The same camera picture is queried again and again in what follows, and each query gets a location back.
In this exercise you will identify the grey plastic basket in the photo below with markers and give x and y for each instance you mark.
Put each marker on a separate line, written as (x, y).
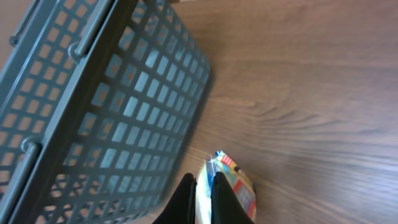
(97, 103)

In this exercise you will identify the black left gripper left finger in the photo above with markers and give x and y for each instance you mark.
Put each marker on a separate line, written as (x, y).
(181, 207)

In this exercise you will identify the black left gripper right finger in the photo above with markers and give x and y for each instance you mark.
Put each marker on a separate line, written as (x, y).
(225, 207)

